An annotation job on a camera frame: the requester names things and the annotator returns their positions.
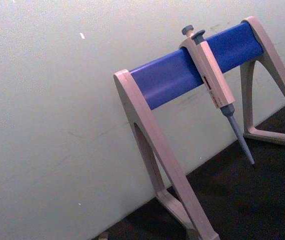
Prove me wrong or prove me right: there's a beige pipette stand blue bar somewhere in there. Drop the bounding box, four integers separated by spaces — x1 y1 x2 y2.
113 16 285 240

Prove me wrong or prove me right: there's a beige pipette with grey tip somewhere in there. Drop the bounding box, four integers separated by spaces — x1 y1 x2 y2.
178 24 256 166

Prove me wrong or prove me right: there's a black table cloth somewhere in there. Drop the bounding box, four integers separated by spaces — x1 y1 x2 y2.
92 93 285 240

